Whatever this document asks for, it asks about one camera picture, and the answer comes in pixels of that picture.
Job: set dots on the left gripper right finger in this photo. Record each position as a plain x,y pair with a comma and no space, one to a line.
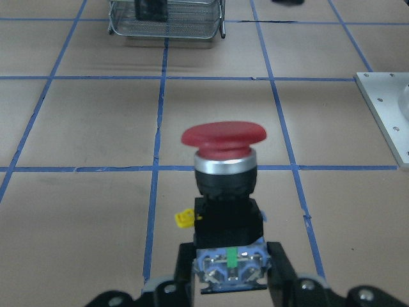
289,288

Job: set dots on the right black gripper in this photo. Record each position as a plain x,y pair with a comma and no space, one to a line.
151,10

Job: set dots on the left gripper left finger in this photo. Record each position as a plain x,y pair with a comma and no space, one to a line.
176,289

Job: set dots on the red emergency stop button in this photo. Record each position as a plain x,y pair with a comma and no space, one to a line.
231,252

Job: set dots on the wire mesh shelf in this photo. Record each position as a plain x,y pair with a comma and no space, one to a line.
167,19

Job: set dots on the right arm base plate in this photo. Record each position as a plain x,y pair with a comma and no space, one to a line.
386,94

